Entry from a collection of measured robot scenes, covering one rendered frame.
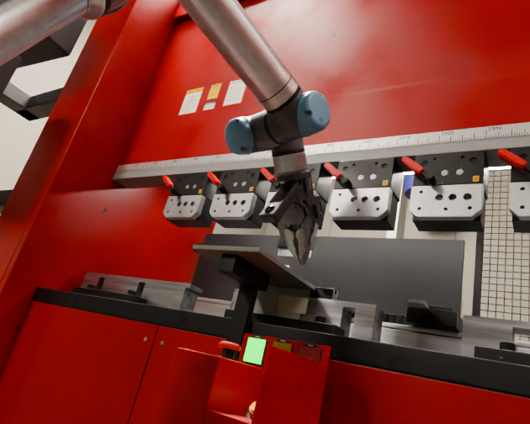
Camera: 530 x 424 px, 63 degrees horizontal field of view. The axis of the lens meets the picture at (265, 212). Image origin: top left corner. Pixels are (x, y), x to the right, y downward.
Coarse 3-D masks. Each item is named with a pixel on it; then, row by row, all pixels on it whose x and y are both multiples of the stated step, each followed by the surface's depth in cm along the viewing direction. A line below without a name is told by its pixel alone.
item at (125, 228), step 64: (128, 64) 174; (64, 128) 160; (128, 128) 174; (64, 192) 151; (128, 192) 174; (0, 256) 143; (64, 256) 151; (128, 256) 174; (192, 256) 205; (0, 320) 133
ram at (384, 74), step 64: (256, 0) 170; (320, 0) 150; (384, 0) 133; (448, 0) 120; (512, 0) 109; (192, 64) 174; (320, 64) 136; (384, 64) 122; (448, 64) 111; (512, 64) 102; (192, 128) 155; (384, 128) 112; (448, 128) 103
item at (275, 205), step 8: (288, 184) 97; (296, 184) 95; (280, 192) 96; (288, 192) 94; (296, 192) 95; (272, 200) 95; (280, 200) 93; (288, 200) 93; (264, 208) 94; (272, 208) 91; (280, 208) 91; (288, 208) 93; (264, 216) 91; (272, 216) 90; (280, 216) 91
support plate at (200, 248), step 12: (204, 252) 96; (216, 252) 93; (228, 252) 91; (240, 252) 89; (252, 252) 87; (264, 252) 87; (252, 264) 96; (264, 264) 93; (276, 264) 91; (276, 276) 101; (288, 276) 98; (300, 276) 99; (300, 288) 106; (312, 288) 104
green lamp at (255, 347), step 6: (252, 342) 83; (258, 342) 82; (264, 342) 81; (246, 348) 84; (252, 348) 83; (258, 348) 82; (246, 354) 83; (252, 354) 82; (258, 354) 81; (246, 360) 82; (252, 360) 81; (258, 360) 81
